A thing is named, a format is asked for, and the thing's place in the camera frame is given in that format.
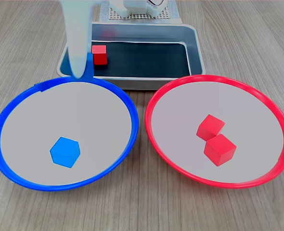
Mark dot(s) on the pale perforated base plate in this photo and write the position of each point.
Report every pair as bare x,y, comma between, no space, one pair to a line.
163,14

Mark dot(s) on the steel tray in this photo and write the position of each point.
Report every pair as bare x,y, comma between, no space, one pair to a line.
195,48

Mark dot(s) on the small blue cube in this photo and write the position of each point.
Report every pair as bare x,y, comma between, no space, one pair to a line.
65,152
91,65

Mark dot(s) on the blue-rimmed white plate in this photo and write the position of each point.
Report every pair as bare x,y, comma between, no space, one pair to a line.
60,113

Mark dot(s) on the red-rimmed white plate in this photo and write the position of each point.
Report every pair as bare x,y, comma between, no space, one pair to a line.
178,120

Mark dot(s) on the small red cube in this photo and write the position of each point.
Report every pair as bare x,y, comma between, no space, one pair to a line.
209,126
219,149
100,56

